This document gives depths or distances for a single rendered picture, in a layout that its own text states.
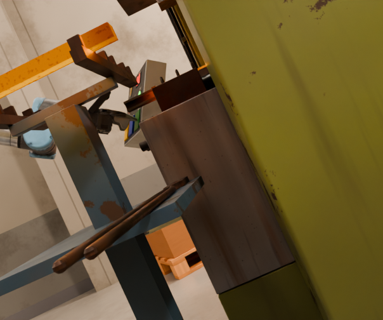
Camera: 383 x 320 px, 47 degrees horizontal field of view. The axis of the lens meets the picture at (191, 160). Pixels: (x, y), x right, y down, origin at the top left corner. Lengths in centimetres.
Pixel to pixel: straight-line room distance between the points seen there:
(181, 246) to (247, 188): 243
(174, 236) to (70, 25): 265
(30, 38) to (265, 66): 440
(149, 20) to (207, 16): 425
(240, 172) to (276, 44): 36
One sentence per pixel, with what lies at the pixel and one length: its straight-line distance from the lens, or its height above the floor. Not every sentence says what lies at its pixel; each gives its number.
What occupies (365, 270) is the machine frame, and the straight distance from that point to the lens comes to 84.
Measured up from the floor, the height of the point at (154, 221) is 73.
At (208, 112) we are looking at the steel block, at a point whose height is 87.
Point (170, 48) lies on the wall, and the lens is 496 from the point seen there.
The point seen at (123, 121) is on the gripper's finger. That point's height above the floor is 102.
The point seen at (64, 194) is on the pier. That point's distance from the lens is 448.
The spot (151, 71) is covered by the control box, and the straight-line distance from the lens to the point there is 173.
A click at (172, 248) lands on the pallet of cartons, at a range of 342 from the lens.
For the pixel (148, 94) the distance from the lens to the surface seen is 128.
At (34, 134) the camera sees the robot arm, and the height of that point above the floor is 106.
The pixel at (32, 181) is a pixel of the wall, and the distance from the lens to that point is 483.
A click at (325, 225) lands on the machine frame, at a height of 59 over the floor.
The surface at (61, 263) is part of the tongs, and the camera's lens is 39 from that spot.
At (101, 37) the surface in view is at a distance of 68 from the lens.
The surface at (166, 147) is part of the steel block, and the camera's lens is 105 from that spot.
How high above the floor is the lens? 79
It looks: level
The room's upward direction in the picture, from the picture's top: 25 degrees counter-clockwise
